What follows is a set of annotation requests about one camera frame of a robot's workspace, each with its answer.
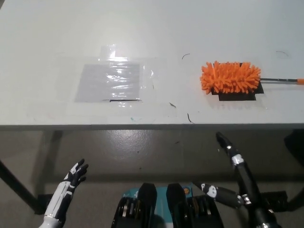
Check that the black tape patch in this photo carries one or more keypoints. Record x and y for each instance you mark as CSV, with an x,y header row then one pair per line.
x,y
237,97

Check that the orange microfiber telescopic duster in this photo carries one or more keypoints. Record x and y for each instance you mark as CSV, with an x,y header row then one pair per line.
x,y
228,76

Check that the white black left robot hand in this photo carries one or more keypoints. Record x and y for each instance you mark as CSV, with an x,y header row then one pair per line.
x,y
60,197

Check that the clear taped plastic sheet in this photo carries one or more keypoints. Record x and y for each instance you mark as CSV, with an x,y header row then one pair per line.
x,y
102,83

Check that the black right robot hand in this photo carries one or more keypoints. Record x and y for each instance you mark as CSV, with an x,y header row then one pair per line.
x,y
248,185

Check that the black table leg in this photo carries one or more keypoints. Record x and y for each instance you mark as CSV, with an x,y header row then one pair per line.
x,y
297,197
16,187

